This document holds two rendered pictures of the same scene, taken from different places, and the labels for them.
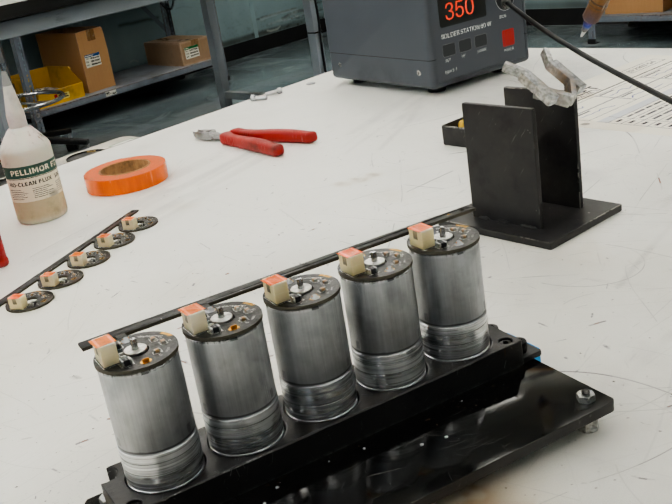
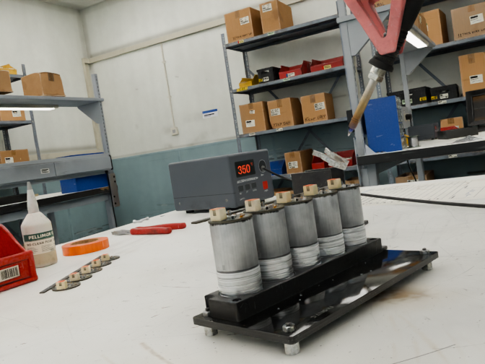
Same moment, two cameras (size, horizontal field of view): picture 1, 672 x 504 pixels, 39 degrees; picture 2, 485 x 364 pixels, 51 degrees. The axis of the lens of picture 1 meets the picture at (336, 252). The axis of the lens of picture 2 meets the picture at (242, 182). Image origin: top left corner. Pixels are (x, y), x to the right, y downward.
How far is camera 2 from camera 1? 16 cm
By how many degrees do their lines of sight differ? 25
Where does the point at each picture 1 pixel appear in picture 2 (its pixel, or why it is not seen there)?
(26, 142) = (40, 219)
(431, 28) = (232, 177)
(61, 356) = (107, 297)
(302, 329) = (301, 214)
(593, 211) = not seen: hidden behind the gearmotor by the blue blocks
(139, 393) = (240, 232)
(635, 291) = (402, 238)
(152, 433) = (245, 257)
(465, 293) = (358, 209)
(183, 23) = not seen: hidden behind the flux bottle
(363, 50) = (193, 193)
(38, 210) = (43, 258)
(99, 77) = not seen: outside the picture
